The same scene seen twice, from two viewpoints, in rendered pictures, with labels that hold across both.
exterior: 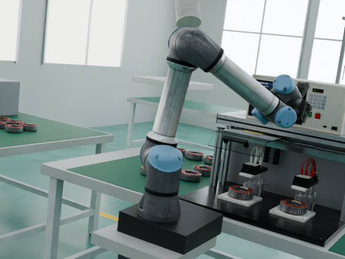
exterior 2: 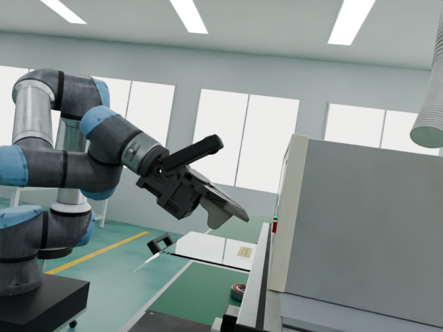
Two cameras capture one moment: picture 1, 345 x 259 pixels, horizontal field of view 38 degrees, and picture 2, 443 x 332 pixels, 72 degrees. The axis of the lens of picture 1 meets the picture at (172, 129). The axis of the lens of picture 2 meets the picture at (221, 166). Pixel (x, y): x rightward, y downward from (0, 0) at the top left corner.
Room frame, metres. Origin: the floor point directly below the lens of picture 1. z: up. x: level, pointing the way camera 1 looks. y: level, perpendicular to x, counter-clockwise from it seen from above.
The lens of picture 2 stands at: (1.86, -1.04, 1.26)
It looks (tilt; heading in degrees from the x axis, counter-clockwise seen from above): 0 degrees down; 69
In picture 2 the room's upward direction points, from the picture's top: 9 degrees clockwise
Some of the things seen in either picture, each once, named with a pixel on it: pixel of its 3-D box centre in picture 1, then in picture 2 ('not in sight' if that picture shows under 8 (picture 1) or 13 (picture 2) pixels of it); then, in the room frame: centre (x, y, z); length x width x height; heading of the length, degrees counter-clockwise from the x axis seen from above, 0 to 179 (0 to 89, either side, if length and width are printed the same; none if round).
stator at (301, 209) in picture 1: (293, 206); not in sight; (2.03, -0.54, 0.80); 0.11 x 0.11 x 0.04
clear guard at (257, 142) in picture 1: (250, 141); (217, 259); (2.16, -0.34, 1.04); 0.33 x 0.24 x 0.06; 148
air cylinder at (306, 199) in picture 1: (304, 201); not in sight; (2.15, -0.62, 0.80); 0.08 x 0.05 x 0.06; 58
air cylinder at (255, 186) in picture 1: (253, 187); not in sight; (2.28, -0.41, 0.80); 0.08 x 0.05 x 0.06; 58
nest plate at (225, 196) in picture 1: (240, 198); not in sight; (2.16, -0.33, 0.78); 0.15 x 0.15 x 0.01; 58
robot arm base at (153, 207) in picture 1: (160, 200); (13, 268); (1.67, 0.01, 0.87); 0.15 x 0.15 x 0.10
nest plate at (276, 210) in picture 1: (292, 212); not in sight; (2.03, -0.54, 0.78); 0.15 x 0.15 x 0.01; 58
